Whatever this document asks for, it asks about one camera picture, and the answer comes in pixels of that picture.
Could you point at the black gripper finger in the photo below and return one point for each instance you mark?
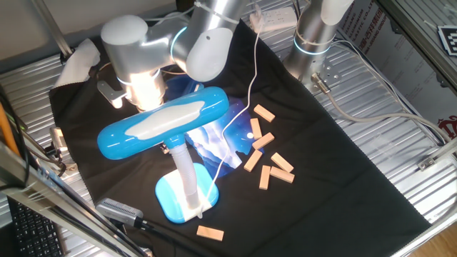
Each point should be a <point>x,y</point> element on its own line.
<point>165,148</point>

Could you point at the blue and white desk lamp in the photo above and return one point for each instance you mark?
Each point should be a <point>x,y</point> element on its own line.
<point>118,139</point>

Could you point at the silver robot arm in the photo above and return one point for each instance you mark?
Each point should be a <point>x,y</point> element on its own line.
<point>200,50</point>

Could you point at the blue landscape picture mat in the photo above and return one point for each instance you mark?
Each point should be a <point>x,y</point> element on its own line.
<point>214,142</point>

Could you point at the wooden block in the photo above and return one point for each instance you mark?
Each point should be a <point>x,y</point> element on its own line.
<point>256,128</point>
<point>253,160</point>
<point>282,175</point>
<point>263,141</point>
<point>210,233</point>
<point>265,177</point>
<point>264,113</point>
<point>282,162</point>

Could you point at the small silver clamp device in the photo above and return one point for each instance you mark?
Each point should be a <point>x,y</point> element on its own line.
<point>58,139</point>

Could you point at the white cloth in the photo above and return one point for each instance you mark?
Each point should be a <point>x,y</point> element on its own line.
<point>78,64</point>

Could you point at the black keyboard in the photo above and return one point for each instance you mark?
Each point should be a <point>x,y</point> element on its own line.
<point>34,232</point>

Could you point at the orange pole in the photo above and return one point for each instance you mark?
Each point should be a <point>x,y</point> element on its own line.
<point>7,132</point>

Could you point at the black cloth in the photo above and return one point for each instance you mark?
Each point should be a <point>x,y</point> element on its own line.
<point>321,200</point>

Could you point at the white power strip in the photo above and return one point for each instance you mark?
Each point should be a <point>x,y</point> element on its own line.
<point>278,18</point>

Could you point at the printed gray board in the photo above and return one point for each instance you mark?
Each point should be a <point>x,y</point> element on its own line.
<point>403,64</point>

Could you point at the black and white marker tag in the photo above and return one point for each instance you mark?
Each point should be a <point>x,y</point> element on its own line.
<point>449,39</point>

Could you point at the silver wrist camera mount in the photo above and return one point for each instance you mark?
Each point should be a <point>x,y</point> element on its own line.
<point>110,93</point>

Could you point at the gray camera box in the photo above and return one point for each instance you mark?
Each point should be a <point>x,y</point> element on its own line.
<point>118,211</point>

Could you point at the aluminium frame profile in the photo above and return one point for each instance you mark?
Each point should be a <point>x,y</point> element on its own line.
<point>53,201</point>

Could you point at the slanted aluminium post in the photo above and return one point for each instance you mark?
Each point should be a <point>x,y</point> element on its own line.
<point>51,28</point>

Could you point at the small metal angle bracket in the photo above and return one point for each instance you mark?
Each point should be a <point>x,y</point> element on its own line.
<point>426,163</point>

